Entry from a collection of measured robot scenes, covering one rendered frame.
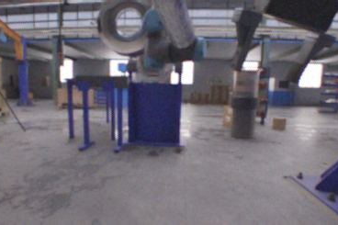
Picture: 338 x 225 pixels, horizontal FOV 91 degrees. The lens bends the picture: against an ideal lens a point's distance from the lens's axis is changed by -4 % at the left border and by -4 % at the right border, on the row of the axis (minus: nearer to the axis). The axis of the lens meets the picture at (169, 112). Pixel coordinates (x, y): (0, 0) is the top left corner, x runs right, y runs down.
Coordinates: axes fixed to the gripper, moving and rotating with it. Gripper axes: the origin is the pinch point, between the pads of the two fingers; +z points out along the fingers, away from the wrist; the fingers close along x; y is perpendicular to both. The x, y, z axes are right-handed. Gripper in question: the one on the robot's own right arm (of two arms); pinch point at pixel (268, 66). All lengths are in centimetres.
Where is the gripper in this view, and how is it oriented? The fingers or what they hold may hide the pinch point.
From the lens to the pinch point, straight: 40.7
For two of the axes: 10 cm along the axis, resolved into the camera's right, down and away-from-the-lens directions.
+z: -2.0, 8.6, 4.7
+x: 9.8, 1.3, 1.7
